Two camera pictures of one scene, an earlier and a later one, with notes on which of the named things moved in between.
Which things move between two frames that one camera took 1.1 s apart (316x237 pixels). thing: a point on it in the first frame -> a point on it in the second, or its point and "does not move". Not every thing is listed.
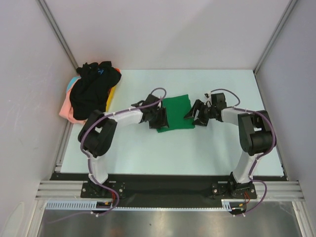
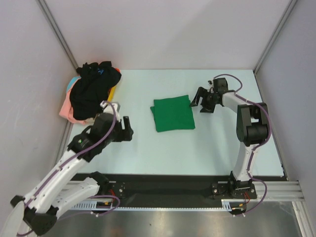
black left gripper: [162, 121] -> [124, 134]
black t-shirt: [90, 92] does not move
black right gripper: [202, 113] -> [206, 99]
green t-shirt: [177, 108] does not move
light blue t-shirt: [72, 81] does not move
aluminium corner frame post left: [44, 6] does not move
